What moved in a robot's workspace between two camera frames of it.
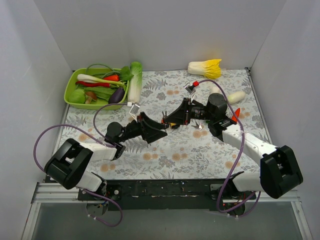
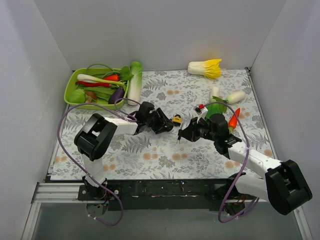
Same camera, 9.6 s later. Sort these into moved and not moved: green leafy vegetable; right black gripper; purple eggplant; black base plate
Moved: right black gripper
Not moved: black base plate; green leafy vegetable; purple eggplant
